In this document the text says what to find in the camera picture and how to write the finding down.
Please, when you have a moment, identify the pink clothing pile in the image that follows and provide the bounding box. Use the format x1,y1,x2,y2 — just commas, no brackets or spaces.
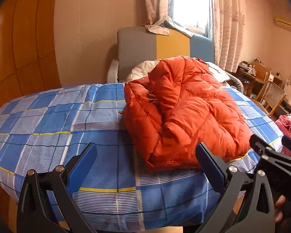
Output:
274,110,291,161

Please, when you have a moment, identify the beige quilted blanket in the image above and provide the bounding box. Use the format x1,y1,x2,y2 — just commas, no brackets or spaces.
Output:
125,59,160,83

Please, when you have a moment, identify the blue plaid bed sheet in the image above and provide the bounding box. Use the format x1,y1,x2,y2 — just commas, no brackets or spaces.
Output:
0,82,284,233

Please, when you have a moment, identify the grey yellow blue headboard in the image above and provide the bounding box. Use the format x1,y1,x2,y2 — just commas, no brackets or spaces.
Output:
118,26,214,81

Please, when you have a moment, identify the white air conditioner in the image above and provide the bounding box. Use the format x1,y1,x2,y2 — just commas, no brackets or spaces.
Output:
274,17,291,32

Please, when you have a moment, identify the white printed pillow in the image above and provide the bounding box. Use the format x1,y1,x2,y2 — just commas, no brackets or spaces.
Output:
207,62,230,83

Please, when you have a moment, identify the right striped curtain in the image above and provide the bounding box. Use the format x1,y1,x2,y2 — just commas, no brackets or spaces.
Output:
212,0,246,73

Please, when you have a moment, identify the orange puffer down jacket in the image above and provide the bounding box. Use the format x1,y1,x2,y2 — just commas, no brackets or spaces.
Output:
123,56,252,171

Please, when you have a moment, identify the left patterned curtain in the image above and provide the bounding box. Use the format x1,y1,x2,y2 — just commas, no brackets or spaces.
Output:
145,0,173,36

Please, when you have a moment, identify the wooden desk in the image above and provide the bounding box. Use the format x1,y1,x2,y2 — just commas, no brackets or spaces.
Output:
236,60,282,97

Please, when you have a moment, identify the wicker wooden chair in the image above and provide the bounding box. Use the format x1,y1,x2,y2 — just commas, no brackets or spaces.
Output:
255,81,287,117

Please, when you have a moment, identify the person's right hand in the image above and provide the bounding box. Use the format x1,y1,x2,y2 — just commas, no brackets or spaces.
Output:
274,195,286,224

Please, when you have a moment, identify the wooden wardrobe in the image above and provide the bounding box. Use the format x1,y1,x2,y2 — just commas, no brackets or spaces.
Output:
0,0,61,107

